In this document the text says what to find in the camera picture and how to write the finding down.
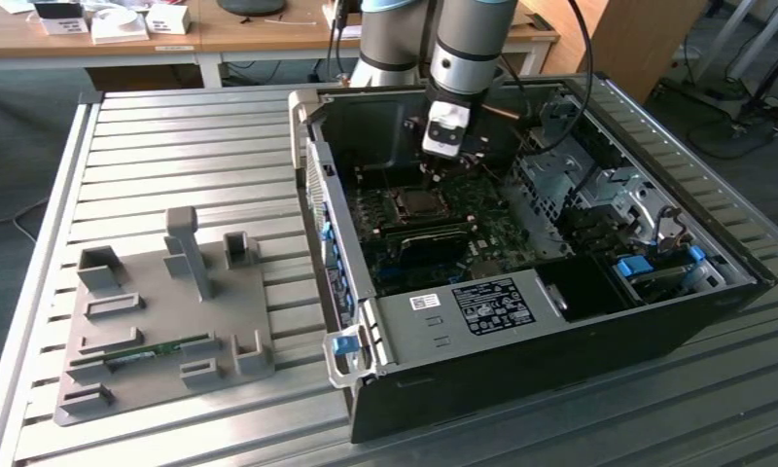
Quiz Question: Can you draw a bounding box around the silver CPU plate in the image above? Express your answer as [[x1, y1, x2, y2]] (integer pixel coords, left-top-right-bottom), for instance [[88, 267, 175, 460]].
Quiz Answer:
[[405, 190, 448, 216]]

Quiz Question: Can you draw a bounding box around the CPU socket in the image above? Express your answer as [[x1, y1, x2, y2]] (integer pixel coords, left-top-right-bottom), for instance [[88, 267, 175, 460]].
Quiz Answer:
[[388, 183, 460, 224]]

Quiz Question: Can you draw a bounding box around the metal drive cage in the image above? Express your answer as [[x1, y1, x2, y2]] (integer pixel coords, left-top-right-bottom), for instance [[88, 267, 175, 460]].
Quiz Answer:
[[503, 87, 655, 237]]

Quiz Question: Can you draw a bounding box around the green motherboard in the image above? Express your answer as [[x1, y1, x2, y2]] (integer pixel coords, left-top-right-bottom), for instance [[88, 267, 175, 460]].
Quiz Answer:
[[344, 160, 576, 298]]

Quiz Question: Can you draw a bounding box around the black graphics card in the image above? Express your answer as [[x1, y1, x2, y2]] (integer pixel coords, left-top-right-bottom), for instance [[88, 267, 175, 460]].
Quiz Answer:
[[393, 229, 473, 268]]

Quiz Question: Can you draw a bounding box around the wooden cabinet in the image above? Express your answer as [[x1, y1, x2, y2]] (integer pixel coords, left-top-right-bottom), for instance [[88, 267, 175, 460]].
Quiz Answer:
[[576, 0, 713, 106]]

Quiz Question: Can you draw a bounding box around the blue disk carrier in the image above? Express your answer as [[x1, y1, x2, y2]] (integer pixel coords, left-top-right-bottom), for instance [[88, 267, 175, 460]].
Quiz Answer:
[[612, 256, 656, 282]]

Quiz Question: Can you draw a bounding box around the wooden desk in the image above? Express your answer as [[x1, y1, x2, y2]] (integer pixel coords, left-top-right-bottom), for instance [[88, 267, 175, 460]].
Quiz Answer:
[[197, 0, 561, 90], [0, 0, 204, 90]]

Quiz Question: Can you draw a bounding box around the silver power supply unit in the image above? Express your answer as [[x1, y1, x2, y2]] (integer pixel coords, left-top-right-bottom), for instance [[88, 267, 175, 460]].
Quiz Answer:
[[363, 269, 565, 379]]

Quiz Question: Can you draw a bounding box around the metal disk bay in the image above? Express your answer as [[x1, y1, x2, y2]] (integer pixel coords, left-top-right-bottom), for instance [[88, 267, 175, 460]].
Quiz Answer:
[[612, 242, 735, 305]]

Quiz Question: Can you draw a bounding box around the dark round object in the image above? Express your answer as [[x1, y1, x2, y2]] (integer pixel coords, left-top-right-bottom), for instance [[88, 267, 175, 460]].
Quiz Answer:
[[217, 0, 289, 16]]

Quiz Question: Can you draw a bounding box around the black open PC case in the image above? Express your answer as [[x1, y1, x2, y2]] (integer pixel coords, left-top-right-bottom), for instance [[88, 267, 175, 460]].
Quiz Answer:
[[287, 71, 778, 445]]

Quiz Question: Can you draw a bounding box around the white label box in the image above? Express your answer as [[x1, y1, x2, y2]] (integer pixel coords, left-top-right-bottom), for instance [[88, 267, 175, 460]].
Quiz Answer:
[[144, 3, 193, 36], [37, 15, 92, 37]]

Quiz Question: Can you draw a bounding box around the grey parts rack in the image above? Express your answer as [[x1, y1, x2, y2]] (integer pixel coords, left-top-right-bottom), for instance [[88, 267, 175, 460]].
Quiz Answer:
[[51, 205, 279, 428]]

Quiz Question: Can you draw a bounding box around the white round holder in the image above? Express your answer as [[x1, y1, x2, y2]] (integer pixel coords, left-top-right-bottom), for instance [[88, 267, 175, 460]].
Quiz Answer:
[[88, 7, 152, 46]]

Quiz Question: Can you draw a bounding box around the green RAM stick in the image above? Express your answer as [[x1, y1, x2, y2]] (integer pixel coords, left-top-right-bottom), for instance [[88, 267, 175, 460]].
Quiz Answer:
[[100, 341, 187, 365]]

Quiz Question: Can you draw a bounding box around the black device on box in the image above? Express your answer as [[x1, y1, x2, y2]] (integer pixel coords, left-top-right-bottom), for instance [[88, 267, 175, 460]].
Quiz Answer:
[[33, 1, 84, 20]]

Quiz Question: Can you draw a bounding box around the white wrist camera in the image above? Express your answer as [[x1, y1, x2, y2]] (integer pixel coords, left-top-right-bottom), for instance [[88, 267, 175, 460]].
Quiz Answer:
[[420, 99, 472, 160]]

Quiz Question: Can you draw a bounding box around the coloured wire bundle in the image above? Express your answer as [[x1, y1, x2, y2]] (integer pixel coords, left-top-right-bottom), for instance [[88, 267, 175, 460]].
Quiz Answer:
[[652, 204, 693, 254]]

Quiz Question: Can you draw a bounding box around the equipment stand with cables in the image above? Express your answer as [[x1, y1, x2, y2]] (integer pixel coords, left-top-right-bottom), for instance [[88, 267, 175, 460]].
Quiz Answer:
[[645, 0, 778, 162]]

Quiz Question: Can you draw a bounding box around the blue case handle latch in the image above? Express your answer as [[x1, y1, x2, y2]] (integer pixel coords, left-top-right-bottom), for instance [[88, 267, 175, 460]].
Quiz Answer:
[[329, 335, 360, 360]]

